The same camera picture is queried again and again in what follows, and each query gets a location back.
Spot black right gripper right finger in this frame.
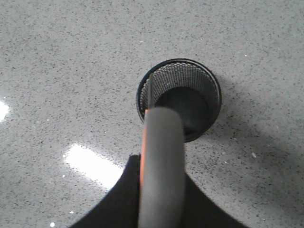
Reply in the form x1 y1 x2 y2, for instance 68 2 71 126
183 175 247 228

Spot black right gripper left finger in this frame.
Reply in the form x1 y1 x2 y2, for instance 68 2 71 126
71 155 141 228

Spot grey orange-handled scissors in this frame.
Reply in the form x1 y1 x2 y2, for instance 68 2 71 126
138 75 185 228

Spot black mesh pen bucket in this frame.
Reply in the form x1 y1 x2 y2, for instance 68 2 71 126
136 58 222 142

